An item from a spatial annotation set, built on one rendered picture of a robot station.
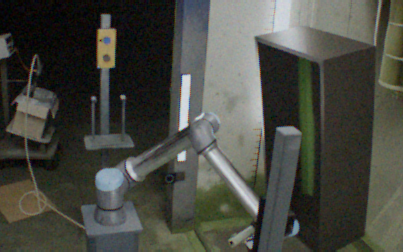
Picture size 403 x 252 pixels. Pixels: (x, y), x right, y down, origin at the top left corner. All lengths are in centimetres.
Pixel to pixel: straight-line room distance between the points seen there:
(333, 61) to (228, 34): 113
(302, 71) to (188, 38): 77
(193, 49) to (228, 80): 35
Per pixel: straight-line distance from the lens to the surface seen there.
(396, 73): 346
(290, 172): 114
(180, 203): 342
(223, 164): 214
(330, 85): 215
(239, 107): 325
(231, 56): 312
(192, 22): 297
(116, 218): 247
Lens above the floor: 202
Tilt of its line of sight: 20 degrees down
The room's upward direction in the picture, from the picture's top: 4 degrees clockwise
